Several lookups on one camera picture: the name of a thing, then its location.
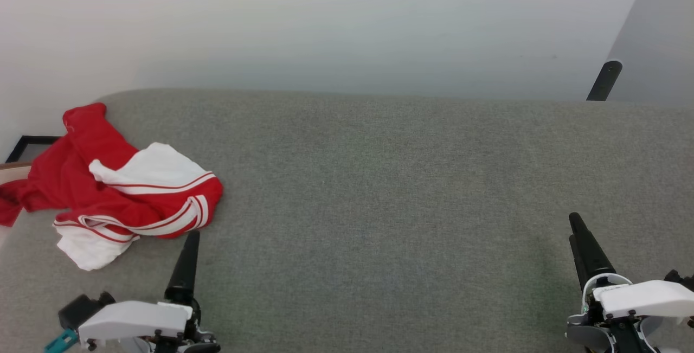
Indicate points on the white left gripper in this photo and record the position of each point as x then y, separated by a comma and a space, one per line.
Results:
135, 320

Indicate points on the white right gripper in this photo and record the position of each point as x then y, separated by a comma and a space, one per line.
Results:
640, 299

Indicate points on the red and white shirt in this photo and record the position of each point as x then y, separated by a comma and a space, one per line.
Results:
108, 190

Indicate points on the black round pole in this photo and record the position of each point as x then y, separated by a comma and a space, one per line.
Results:
606, 79

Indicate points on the cream woven laundry basket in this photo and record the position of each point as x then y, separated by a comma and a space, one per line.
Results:
13, 171

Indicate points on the grey fabric sofa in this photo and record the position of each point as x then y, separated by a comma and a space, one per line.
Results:
379, 206

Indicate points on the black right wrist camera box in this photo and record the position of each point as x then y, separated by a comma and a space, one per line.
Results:
680, 278

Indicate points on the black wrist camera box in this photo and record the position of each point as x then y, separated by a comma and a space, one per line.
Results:
81, 308
680, 278

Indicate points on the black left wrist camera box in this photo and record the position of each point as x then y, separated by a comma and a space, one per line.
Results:
81, 308

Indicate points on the black rectangular frame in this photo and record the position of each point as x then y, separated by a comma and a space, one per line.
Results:
16, 149

